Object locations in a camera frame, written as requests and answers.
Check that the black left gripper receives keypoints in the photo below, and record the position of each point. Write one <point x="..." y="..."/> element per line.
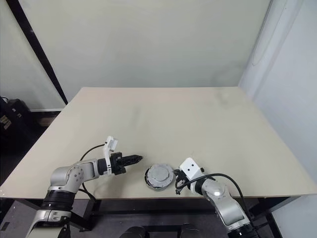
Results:
<point x="116" y="163"/>

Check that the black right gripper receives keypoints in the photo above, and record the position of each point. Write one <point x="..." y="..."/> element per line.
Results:
<point x="182" y="182"/>

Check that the grey round disc part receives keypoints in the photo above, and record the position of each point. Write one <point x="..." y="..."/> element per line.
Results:
<point x="161" y="173"/>

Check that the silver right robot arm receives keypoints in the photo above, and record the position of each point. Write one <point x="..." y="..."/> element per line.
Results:
<point x="220" y="198"/>

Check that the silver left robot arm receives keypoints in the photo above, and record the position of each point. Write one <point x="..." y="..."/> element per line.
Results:
<point x="71" y="176"/>

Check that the black equipment case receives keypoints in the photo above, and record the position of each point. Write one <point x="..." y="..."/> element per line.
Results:
<point x="15" y="116"/>

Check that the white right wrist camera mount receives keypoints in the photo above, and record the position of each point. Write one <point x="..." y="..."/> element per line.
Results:
<point x="190" y="168"/>

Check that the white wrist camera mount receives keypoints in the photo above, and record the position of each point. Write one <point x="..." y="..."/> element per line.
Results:
<point x="107" y="153"/>
<point x="190" y="168"/>

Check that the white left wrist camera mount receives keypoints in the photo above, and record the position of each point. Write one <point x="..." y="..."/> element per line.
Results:
<point x="107" y="153"/>

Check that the black diagonal wall strip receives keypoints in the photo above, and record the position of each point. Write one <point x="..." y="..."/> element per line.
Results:
<point x="37" y="49"/>

